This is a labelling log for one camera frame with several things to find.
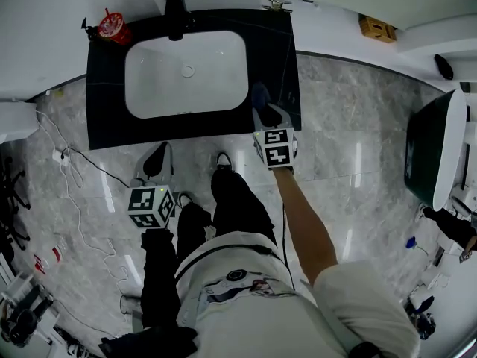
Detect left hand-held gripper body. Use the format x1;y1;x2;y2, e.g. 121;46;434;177
127;177;177;230

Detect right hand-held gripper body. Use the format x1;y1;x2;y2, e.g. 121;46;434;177
252;126;299;170

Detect person's right shoe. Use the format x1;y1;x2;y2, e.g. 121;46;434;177
215;151;234;173

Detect white floor appliance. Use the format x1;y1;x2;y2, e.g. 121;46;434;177
0;101;38;144

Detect black and white equipment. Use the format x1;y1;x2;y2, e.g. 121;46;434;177
0;270;63;350

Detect black waist pack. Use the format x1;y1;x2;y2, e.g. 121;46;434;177
98;326;198;358

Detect person's right forearm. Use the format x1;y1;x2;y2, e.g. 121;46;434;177
273;166;339;286

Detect small wooden box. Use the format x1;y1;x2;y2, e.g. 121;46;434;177
358;14;397;44

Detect small blue object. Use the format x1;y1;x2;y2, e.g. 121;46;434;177
405;236;429;255

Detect dark blue wiping cloth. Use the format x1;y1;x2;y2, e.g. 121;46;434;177
251;81;273;115

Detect person's black trousers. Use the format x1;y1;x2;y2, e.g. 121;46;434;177
174;169;279;264

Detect red paper cup with straw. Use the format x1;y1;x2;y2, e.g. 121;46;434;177
97;7;132;45

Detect white sink basin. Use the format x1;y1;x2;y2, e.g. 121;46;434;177
124;31;250;120

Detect clear bottle with red label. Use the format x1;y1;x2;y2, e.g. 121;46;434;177
32;241;68;275

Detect person's left forearm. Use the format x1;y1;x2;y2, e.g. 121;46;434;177
140;227;178;330

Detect white power strip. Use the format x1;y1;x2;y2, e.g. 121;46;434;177
51;149;72;166

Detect black and white bathtub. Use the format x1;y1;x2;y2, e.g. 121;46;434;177
403;89;469;212

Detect black oblong object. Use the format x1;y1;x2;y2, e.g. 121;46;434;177
434;53;455;81

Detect white cable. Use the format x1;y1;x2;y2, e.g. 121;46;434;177
35;110;130;298

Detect black power cable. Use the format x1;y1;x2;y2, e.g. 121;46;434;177
61;146;131;188

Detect black faucet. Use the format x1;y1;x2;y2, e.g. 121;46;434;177
163;0;195;41

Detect black-topped wooden vanity cabinet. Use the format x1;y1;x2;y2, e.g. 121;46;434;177
85;8;303;151

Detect dark soap bottle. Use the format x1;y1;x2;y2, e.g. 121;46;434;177
80;16;101;43

